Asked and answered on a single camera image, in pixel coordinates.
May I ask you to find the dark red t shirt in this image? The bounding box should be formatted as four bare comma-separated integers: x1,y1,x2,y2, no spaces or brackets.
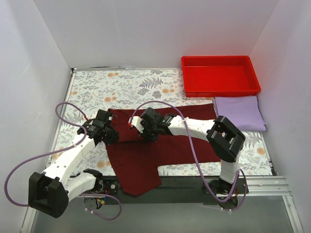
106,104,220,197

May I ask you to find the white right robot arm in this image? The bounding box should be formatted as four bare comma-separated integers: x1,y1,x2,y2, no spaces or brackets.
129,108,245,195

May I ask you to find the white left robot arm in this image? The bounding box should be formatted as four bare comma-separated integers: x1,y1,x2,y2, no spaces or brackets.
28,110,119,218

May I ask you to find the floral table mat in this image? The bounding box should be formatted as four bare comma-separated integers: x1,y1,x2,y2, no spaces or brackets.
55,69,273,176

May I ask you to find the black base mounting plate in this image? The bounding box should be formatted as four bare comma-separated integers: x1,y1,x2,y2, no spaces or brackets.
84,175,246,208

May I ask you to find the red plastic bin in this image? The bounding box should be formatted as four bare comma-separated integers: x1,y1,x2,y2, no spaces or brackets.
181,56,261,98

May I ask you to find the folded purple t shirt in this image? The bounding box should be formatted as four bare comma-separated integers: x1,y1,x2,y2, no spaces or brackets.
213,96,266,132

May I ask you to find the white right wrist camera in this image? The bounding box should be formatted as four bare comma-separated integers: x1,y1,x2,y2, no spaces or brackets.
128,116,144,133

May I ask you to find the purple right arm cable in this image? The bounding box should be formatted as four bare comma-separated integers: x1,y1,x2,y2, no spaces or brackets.
131,100,249,213

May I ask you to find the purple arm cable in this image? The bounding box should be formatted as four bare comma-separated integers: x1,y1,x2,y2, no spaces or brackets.
4,101,122,221
131,100,249,213

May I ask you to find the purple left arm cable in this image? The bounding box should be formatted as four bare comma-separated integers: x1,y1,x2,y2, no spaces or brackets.
4,101,122,221

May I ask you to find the aluminium frame rail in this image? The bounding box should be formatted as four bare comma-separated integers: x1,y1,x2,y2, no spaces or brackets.
21,176,303,233

